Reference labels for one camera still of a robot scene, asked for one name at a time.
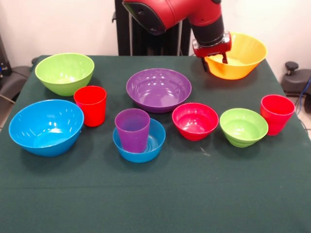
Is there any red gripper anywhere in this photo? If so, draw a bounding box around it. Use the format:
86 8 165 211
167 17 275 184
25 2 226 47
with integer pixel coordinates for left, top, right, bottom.
192 31 232 73

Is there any large yellow bowl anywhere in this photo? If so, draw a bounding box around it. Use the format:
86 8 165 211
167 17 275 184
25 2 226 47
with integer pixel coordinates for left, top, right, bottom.
204 32 268 80

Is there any purple bowl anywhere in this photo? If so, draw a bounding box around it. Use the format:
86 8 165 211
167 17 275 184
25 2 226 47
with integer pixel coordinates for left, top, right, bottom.
126 68 192 114

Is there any small pink bowl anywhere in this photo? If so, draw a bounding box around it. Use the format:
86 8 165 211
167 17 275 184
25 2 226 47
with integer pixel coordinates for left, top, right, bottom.
172 102 220 141

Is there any small blue bowl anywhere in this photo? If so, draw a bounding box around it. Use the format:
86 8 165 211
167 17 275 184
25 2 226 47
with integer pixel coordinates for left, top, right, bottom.
112 118 167 164

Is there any purple cup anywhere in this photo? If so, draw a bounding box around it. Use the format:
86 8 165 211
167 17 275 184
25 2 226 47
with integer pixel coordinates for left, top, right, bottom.
114 108 151 153

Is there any small green bowl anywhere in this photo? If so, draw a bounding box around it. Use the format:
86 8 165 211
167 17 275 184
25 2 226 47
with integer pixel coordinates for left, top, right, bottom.
219 108 269 148

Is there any black knob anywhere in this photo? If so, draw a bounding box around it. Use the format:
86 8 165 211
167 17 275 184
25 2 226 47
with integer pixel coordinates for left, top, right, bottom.
285 61 299 76

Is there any grey stand base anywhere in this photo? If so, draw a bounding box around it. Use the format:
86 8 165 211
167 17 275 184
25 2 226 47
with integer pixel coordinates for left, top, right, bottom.
0 65 32 102
281 69 311 98

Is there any red cup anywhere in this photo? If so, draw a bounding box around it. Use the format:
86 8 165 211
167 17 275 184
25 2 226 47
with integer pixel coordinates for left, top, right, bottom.
73 85 107 127
260 94 296 136

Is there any dark green tablecloth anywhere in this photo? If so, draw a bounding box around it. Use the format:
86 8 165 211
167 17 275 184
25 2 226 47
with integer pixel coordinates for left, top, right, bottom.
0 55 311 233

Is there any large green bowl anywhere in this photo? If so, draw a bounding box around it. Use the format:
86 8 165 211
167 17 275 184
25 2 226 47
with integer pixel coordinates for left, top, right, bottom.
35 52 95 97

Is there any large blue bowl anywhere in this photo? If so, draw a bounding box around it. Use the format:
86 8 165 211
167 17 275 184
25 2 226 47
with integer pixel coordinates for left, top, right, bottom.
8 99 85 157

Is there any black equipment box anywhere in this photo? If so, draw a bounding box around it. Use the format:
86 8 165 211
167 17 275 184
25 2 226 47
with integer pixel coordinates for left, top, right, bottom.
0 33 12 79

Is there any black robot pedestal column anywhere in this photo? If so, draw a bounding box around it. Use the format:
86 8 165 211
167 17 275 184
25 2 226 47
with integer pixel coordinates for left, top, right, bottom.
112 0 196 56

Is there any blue cable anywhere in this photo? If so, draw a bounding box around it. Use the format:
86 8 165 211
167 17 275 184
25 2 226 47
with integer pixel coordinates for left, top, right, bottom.
297 77 311 112

